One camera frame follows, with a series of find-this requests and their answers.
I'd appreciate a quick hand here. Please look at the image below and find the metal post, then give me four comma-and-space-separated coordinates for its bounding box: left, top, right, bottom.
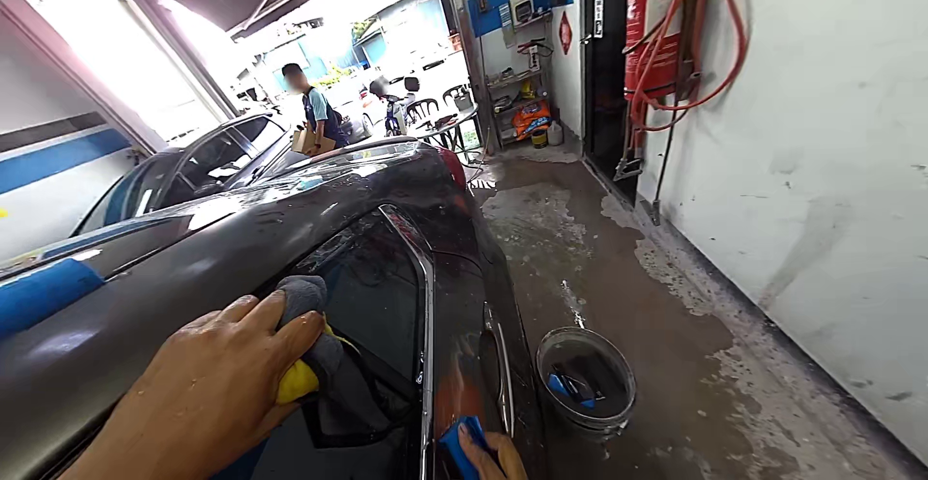
442, 0, 501, 155

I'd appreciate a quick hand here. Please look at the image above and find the dark gray car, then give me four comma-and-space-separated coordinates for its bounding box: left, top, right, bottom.
0, 137, 546, 480

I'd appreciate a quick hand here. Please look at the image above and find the brown cardboard box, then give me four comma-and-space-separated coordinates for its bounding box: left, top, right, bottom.
290, 129, 336, 156

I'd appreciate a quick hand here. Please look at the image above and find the blue sanding block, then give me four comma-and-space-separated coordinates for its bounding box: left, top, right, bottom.
439, 415, 490, 480

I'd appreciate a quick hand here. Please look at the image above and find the person's left forearm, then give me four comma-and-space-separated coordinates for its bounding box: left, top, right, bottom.
58, 429, 131, 480

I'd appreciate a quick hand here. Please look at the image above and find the table with tools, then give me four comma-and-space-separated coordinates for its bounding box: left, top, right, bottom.
415, 103, 480, 152

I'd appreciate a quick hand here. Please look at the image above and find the blue motorcycle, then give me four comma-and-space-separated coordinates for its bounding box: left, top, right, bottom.
369, 75, 421, 137

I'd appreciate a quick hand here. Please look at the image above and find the blue and black item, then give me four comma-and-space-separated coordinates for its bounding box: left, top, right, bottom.
547, 373, 597, 408

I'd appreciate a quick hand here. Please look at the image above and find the metal storage shelf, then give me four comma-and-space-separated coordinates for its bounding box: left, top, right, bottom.
482, 12, 555, 147

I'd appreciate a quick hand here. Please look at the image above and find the red fire extinguisher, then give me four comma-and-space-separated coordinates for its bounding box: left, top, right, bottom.
624, 0, 688, 100

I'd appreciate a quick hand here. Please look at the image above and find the black door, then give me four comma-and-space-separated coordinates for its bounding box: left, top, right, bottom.
582, 0, 651, 205

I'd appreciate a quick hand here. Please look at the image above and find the blue cloth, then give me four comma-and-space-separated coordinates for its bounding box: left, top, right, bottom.
0, 258, 105, 339

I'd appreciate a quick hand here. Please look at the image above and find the gray and yellow cloth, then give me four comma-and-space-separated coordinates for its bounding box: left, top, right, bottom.
275, 275, 394, 436

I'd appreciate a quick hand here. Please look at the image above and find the parked car with open surroundings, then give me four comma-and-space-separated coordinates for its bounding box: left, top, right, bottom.
71, 109, 292, 239

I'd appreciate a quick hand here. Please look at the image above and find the red hose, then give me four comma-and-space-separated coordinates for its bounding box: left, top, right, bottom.
624, 0, 751, 133

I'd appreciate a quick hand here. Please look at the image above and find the person's left hand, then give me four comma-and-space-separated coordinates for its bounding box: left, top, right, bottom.
87, 289, 326, 480

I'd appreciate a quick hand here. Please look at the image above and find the person's right hand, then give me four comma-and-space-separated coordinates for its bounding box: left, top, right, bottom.
457, 423, 529, 480

